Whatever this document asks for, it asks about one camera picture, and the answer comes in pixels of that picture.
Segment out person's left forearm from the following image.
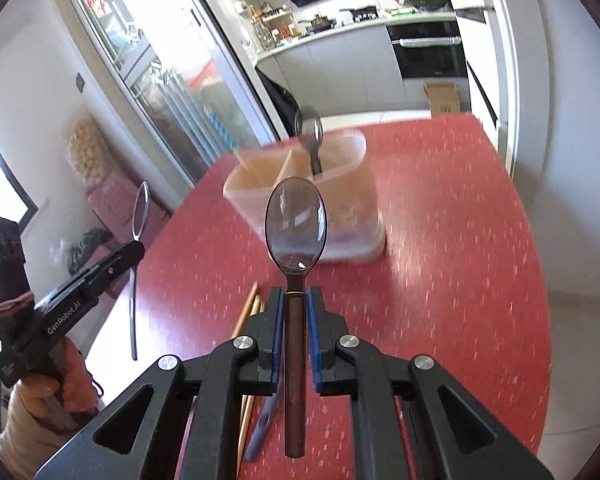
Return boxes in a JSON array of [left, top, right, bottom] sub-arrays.
[[0, 400, 98, 476]]

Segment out black plastic bag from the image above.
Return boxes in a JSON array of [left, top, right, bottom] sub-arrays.
[[65, 229, 113, 273]]

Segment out brown-handled metal spoon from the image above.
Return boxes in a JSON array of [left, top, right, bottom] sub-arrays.
[[264, 175, 327, 459]]

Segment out translucent plastic utensil container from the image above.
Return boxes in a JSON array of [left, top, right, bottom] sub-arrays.
[[223, 130, 387, 264]]

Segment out cardboard box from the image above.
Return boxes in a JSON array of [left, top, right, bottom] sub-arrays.
[[422, 82, 462, 118]]

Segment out pink stool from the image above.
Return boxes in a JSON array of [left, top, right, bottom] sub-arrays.
[[87, 172, 173, 256]]

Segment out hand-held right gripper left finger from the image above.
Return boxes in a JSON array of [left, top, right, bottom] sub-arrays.
[[34, 286, 286, 480]]

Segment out bag of yellow balls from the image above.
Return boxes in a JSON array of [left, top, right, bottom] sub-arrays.
[[67, 115, 112, 191]]

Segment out black built-in oven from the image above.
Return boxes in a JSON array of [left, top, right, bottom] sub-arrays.
[[386, 22, 468, 81]]

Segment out white refrigerator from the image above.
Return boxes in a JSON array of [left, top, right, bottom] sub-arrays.
[[452, 0, 516, 161]]

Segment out sliding glass door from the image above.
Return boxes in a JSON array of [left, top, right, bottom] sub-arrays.
[[62, 0, 281, 191]]

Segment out person's left hand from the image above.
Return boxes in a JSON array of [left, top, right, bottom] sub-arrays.
[[14, 337, 101, 428]]

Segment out grey kitchen base cabinets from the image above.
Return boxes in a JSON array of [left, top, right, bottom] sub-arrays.
[[255, 25, 406, 121]]

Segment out blue patterned utensil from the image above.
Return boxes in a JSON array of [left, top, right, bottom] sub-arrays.
[[244, 392, 282, 462]]

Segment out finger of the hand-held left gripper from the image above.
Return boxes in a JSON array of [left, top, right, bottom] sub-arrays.
[[80, 241, 146, 291]]

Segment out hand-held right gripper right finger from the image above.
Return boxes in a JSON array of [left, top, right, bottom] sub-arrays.
[[307, 286, 556, 480]]

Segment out black trash bag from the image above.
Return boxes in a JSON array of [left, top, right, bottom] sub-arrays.
[[256, 67, 301, 138]]

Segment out spice rack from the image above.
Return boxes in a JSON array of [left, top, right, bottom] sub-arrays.
[[247, 4, 301, 51]]

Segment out thin metal spoon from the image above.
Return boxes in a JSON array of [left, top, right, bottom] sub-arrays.
[[130, 181, 150, 362]]

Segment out window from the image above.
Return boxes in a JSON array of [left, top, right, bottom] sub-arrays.
[[0, 110, 38, 241]]

